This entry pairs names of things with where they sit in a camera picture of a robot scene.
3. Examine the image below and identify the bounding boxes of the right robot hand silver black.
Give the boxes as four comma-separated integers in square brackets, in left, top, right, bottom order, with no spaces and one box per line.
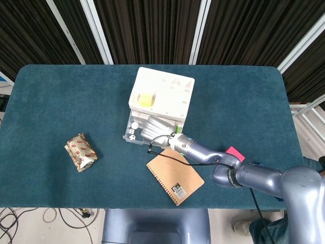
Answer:
[138,115,178,148]

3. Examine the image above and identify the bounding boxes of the clear drawer with small toys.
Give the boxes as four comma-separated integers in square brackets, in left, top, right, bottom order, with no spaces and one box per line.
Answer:
[122,111,184,146]

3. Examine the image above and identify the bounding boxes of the white plastic drawer cabinet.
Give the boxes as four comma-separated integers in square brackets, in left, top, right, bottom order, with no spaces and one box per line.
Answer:
[128,67,196,126]

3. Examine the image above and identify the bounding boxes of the yellow block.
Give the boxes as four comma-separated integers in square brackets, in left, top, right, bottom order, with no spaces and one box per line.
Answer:
[139,93,153,107]

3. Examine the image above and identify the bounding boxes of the kraft spiral notebook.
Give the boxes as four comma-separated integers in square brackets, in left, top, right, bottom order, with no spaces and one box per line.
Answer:
[146,148,205,206]

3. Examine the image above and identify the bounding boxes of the gold foil snack packet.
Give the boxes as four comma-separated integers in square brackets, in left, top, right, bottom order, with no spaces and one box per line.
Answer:
[64,133,98,173]

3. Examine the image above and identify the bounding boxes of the pink cube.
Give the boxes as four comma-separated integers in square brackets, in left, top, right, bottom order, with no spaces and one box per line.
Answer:
[224,146,246,164]

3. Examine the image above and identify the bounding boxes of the blue-grey robot torso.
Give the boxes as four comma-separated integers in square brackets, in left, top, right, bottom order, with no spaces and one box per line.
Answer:
[101,208,211,244]

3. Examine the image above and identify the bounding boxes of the black pleated curtain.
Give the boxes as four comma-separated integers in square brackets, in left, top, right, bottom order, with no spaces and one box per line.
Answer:
[0,0,78,81]
[281,32,325,103]
[52,0,104,65]
[93,0,202,65]
[196,0,325,67]

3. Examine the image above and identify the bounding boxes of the teal table cloth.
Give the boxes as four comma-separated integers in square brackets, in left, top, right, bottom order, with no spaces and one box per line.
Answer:
[0,64,305,209]

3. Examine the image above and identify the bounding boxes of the beige shoe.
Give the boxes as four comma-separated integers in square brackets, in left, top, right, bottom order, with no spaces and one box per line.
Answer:
[233,219,252,235]

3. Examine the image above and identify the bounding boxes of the person's leg in jeans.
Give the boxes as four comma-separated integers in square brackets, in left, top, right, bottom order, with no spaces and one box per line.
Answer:
[248,217,290,244]

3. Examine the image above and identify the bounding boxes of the white blue-edged board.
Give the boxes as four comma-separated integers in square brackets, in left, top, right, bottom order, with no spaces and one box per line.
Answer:
[0,71,15,87]

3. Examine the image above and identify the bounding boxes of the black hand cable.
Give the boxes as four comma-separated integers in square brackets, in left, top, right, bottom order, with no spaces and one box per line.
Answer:
[147,134,273,244]

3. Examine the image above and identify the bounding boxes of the white aluminium frame post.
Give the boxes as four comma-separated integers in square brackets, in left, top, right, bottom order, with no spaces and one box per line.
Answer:
[188,0,212,65]
[46,0,86,65]
[80,0,114,65]
[277,19,325,75]

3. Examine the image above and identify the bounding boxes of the long black floor cable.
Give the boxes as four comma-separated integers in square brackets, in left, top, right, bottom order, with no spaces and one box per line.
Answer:
[58,208,100,244]

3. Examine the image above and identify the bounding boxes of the grey looped floor cable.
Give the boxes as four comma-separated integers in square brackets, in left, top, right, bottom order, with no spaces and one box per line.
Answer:
[42,208,60,223]

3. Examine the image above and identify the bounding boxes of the aluminium frame rack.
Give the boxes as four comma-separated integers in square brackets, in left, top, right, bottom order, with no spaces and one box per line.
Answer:
[289,94,325,143]

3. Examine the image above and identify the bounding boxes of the black floor cable tangle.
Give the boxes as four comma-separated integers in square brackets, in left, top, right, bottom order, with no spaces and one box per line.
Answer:
[0,207,20,244]

